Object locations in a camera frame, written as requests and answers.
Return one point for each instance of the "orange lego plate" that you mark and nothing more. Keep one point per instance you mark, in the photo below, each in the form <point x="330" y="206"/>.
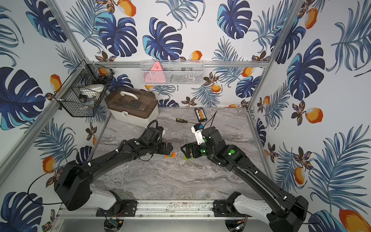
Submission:
<point x="172" y="155"/>

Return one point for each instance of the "black wire basket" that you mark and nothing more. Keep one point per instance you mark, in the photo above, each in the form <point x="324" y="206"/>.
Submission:
<point x="85" y="74"/>

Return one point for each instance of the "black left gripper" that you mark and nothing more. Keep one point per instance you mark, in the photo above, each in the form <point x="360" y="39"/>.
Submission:
<point x="167" y="148"/>

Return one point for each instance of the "clear wall shelf tray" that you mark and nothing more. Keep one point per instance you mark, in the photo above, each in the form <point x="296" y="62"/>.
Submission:
<point x="178" y="72"/>

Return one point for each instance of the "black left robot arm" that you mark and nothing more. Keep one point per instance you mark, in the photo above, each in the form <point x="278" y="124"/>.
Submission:
<point x="73" y="181"/>

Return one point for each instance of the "pink triangle card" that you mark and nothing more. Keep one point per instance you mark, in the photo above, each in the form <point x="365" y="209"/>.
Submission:
<point x="156" y="75"/>

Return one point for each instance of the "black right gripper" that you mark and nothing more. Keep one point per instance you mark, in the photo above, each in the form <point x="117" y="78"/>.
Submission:
<point x="194" y="147"/>

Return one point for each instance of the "white box brown lid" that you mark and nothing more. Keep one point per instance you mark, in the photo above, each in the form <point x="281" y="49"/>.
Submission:
<point x="132" y="106"/>

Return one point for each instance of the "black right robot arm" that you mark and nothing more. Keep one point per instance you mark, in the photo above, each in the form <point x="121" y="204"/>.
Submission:
<point x="282" y="211"/>

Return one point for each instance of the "black board yellow connectors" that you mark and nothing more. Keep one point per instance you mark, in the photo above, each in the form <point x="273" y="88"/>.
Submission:
<point x="200" y="114"/>

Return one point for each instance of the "white object in basket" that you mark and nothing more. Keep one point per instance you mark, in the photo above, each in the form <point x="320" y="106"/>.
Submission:
<point x="92" y="90"/>

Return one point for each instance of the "black yellow screwdriver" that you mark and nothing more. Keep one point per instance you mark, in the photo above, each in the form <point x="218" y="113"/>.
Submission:
<point x="185" y="121"/>

